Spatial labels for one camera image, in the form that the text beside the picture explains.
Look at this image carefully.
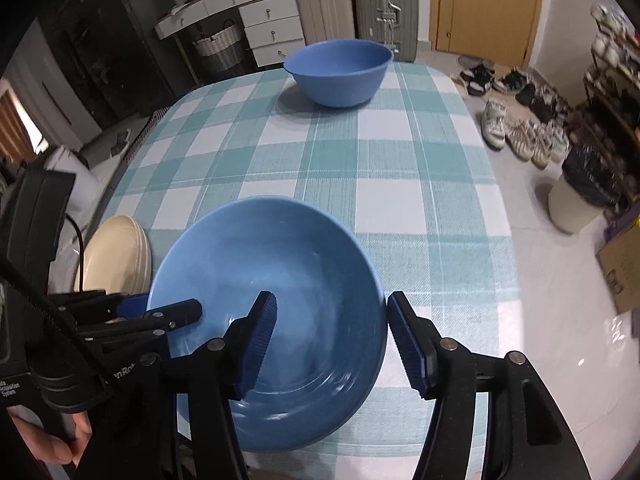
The person's left hand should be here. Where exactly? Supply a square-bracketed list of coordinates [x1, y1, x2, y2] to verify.
[7, 405, 93, 467]

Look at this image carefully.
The row of shoes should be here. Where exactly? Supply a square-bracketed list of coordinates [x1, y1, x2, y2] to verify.
[450, 55, 571, 171]

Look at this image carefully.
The blue plastic bowl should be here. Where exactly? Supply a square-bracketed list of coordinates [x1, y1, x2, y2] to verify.
[283, 40, 394, 108]
[146, 196, 388, 453]

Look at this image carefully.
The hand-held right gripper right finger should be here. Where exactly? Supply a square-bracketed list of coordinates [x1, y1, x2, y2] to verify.
[387, 291, 591, 480]

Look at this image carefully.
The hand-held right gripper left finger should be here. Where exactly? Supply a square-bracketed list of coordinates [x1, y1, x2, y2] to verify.
[75, 291, 277, 480]

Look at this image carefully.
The teal white checkered tablecloth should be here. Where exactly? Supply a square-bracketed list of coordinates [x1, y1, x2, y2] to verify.
[90, 62, 521, 461]

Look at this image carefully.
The brown curtain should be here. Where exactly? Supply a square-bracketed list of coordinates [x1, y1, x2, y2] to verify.
[0, 95, 46, 161]

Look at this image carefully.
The shoe rack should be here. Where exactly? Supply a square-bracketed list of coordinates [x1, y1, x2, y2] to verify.
[565, 2, 640, 211]

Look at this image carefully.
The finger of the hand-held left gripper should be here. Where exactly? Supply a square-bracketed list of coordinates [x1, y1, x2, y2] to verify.
[80, 299, 202, 343]
[50, 290, 150, 323]

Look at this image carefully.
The white trash bin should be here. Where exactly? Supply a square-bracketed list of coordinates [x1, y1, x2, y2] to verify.
[547, 142, 621, 233]

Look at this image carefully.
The black refrigerator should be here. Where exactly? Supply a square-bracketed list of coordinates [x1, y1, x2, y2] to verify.
[40, 0, 176, 146]

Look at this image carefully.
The cream round plate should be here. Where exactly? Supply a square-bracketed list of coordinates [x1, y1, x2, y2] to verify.
[75, 215, 143, 293]
[135, 232, 152, 293]
[120, 220, 149, 293]

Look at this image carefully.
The white wooden desk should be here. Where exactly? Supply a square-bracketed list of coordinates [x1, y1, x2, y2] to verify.
[155, 0, 296, 38]

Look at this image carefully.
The beige suitcase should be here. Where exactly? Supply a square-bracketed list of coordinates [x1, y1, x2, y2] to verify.
[291, 0, 357, 46]

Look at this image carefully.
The grey white side table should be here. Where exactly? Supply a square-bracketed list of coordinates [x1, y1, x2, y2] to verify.
[47, 145, 131, 281]

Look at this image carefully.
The woven laundry basket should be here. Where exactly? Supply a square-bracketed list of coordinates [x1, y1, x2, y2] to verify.
[192, 20, 251, 78]

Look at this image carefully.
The white drawer cabinet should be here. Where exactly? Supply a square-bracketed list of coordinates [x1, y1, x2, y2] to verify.
[239, 0, 306, 67]

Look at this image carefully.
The black cable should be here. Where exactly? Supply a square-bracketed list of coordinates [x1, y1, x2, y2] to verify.
[0, 212, 118, 391]

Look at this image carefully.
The wooden door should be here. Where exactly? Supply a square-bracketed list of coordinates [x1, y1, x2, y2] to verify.
[430, 0, 546, 68]

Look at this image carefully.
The silver suitcase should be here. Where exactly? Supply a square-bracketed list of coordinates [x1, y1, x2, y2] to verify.
[352, 0, 420, 63]

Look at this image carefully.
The black white patterned rug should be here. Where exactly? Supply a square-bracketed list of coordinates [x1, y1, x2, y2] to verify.
[125, 107, 166, 161]

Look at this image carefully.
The flat cardboard box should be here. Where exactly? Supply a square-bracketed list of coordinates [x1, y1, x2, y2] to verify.
[595, 220, 640, 316]

